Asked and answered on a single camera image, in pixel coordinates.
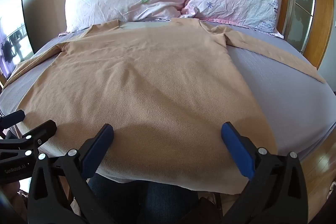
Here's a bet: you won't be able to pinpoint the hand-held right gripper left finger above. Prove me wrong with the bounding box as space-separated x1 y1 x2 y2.
27 123 115 224

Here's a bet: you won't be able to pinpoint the person's blue jeans legs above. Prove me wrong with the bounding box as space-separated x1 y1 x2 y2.
87 174 200 224

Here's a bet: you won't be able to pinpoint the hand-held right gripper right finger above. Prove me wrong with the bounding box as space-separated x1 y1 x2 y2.
221 122 308 224

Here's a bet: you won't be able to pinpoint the tan long-sleeved shirt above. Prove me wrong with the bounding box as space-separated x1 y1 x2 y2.
3 18 327 195

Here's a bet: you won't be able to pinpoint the wooden headboard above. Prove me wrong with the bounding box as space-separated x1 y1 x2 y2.
235 0 335 70

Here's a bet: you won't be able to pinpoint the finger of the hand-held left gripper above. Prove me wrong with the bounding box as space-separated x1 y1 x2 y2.
0 110 26 132
0 120 57 159

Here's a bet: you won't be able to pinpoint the dark framed window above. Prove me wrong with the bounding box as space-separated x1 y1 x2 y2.
0 0 35 80

